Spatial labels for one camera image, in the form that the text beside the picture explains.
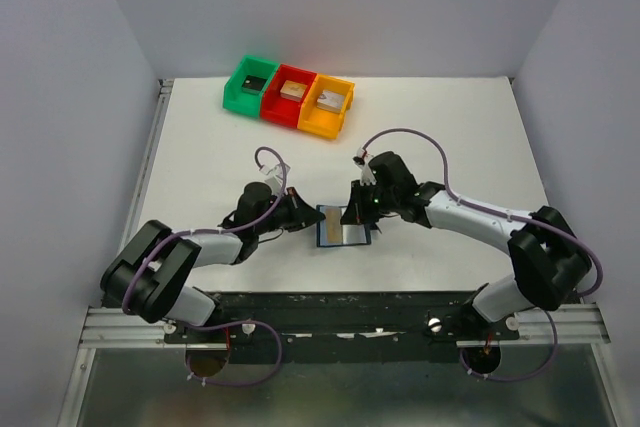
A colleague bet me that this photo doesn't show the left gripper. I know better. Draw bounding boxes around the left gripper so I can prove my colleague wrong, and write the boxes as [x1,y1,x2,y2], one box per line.
[255,187,326,236]

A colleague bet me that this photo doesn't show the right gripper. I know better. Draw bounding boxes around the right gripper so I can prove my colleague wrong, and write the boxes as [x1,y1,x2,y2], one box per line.
[340,179,398,225]

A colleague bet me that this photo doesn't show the gold credit card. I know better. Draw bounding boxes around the gold credit card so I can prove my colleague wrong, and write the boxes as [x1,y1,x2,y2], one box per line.
[325,207,343,245]

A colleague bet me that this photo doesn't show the blue card holder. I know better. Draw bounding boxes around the blue card holder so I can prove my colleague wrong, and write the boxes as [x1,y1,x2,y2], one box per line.
[316,204,372,248]

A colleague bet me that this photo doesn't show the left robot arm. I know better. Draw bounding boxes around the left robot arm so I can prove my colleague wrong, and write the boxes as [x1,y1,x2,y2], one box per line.
[100,182,325,342]

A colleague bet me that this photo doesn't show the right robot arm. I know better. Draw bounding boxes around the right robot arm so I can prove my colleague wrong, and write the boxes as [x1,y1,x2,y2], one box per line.
[340,151,592,339]

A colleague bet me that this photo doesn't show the yellow bin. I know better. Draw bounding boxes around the yellow bin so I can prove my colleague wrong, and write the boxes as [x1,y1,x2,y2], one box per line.
[296,74,355,140]

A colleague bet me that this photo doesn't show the red bin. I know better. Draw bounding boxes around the red bin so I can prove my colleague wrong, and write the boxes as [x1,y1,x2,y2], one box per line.
[259,63,317,129]

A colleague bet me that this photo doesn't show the grey block in yellow bin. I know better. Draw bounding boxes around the grey block in yellow bin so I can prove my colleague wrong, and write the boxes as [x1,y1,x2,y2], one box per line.
[316,89,346,113]

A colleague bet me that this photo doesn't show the tan block in red bin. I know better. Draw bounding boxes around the tan block in red bin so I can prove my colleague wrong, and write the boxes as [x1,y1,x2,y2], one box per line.
[280,80,307,101]

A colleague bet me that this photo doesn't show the green bin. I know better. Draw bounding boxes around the green bin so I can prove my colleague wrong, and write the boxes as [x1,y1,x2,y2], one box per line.
[223,55,280,118]

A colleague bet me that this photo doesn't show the dark block in green bin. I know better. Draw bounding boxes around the dark block in green bin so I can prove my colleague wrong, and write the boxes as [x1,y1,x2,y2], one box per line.
[242,75,266,95]

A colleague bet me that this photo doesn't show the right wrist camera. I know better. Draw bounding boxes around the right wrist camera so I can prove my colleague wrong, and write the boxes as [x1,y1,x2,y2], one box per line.
[352,147,376,185]

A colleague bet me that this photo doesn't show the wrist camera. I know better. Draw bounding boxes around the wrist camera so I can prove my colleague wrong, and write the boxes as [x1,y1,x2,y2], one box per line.
[352,147,376,185]
[259,164,290,195]

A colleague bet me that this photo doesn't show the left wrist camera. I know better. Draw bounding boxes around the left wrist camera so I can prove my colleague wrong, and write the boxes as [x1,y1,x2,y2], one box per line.
[259,164,290,195]

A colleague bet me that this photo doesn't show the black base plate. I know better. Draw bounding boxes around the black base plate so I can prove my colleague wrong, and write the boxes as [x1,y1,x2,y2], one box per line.
[164,291,519,365]

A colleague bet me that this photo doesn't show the aluminium rail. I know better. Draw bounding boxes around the aluminium rail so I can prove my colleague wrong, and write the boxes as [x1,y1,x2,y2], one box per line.
[79,308,165,349]

